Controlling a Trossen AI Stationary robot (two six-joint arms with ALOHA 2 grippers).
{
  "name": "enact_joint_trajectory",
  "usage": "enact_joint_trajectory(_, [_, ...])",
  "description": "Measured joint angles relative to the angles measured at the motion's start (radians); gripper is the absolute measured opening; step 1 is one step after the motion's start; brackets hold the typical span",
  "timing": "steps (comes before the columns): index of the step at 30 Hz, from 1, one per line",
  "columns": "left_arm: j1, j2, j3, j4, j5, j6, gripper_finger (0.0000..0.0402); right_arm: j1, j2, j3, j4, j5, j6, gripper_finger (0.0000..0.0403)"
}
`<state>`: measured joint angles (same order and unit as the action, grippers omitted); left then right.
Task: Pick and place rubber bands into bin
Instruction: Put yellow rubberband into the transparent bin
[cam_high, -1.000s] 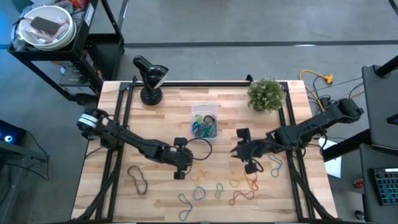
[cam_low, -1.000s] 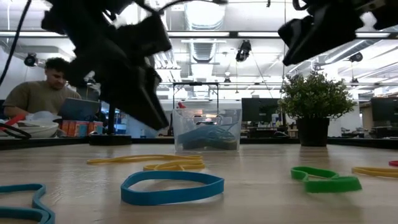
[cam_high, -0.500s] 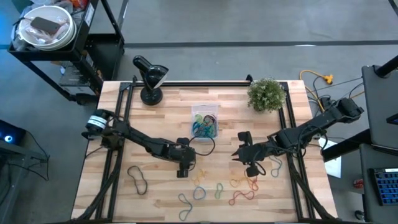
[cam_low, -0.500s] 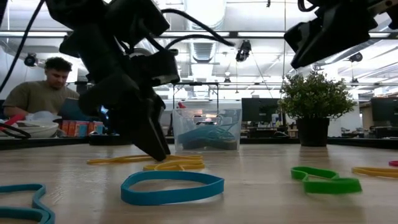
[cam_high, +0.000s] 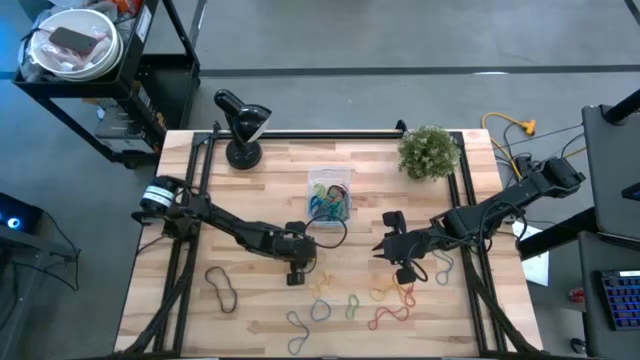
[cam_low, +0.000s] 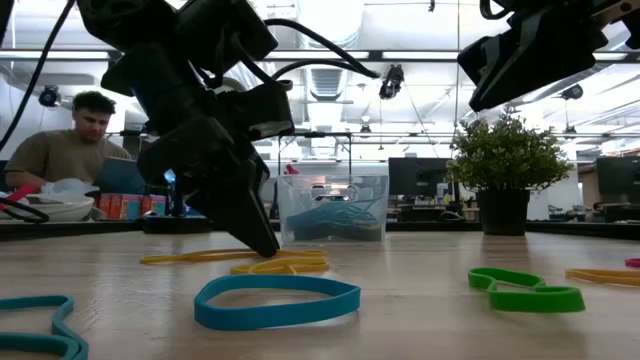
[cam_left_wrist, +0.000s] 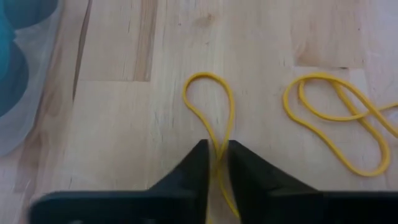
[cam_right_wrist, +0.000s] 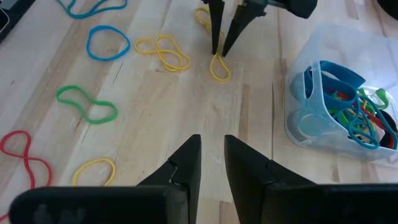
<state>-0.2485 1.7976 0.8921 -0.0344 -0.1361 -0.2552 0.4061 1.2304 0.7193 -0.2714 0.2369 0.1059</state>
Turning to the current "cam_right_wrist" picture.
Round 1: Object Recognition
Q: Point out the wide blue rubber band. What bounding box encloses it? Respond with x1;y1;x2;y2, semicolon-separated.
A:
303;60;367;110

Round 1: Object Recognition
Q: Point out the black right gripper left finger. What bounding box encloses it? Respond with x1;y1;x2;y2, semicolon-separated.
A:
136;134;202;224

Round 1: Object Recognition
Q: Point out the yellow rubber band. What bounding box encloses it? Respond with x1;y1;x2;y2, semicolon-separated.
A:
193;6;232;83
72;157;117;187
134;34;192;73

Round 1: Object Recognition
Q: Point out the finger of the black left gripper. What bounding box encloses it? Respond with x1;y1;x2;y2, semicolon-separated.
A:
221;0;267;58
208;0;225;55

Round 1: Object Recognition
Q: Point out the wide green rubber band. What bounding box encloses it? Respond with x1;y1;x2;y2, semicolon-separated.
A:
357;88;390;110

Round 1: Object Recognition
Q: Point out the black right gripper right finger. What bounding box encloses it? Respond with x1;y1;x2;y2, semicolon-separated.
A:
224;134;315;224

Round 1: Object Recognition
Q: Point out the clear plastic bin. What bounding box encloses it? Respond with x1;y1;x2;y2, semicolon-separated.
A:
284;24;398;162

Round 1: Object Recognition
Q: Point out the red rubber band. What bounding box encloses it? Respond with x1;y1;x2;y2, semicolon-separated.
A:
0;129;53;222
329;89;393;133

